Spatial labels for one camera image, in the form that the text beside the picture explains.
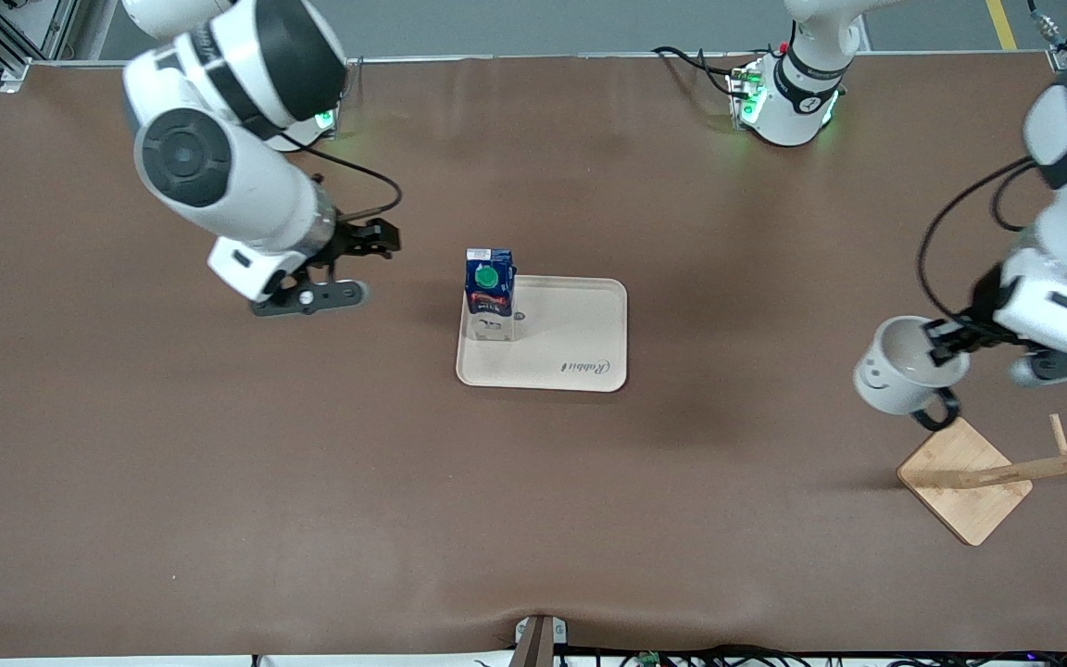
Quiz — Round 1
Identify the white smiley mug black handle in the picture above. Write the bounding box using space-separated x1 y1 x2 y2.
852 315 973 434

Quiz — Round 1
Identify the blue milk carton green cap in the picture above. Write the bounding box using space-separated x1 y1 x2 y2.
464 247 518 344

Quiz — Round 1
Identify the wooden cup hanging rack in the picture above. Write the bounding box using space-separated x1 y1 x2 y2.
897 413 1067 547

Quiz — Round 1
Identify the cream plastic rabbit tray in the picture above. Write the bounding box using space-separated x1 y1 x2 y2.
456 274 629 393

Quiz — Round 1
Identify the brown table cover mat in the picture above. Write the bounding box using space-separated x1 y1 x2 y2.
0 54 1067 661

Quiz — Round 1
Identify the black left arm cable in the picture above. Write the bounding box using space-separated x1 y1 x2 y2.
917 156 1042 327

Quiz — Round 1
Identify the black base power cable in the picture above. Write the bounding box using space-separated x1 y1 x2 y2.
651 44 749 99

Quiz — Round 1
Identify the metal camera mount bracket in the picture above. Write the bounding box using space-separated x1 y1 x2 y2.
508 614 569 667

